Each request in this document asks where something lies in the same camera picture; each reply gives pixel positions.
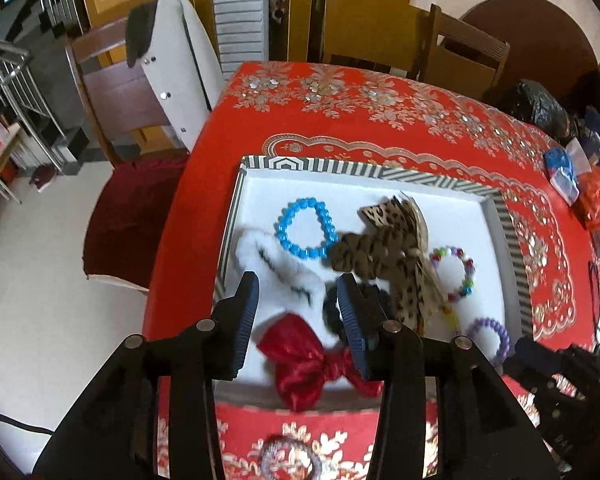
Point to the yellow wooden boards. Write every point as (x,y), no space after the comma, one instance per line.
(365,25)

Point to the black plastic bag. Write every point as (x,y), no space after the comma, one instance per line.
(530,107)

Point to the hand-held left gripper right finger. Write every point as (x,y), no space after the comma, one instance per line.
(352,320)

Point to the red gold patterned tablecloth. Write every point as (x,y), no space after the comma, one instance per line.
(330,125)

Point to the metal stair railing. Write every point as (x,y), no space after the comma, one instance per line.
(10,75)

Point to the leopard print bow clip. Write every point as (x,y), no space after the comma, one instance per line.
(390,212)

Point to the dark red seat cushion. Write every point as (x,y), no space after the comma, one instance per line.
(130,215)

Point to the red satin bow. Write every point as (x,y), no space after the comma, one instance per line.
(300,365)

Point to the white slatted panel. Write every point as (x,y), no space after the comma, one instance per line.
(240,15)

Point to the black scrunchie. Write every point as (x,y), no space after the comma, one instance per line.
(330,310)

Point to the round brown table top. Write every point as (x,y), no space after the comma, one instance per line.
(535,30)

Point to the dark slippers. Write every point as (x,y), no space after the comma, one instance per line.
(44,177)

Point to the small white table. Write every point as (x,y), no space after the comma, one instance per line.
(0,157)

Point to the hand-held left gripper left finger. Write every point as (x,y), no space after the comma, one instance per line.
(245,315)

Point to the white coat with dark collar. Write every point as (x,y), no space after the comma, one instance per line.
(185,60)

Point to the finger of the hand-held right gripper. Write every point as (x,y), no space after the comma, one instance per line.
(540,360)

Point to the blue and white packet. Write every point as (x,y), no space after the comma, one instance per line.
(560,170)

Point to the black white striped tray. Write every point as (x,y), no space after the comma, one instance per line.
(260,200)

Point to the white fluffy scrunchie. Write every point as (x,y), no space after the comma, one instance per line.
(280,270)

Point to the dark wooden chair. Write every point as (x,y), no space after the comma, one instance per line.
(115,90)

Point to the light wooden chair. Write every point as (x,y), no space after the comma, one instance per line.
(467,60)

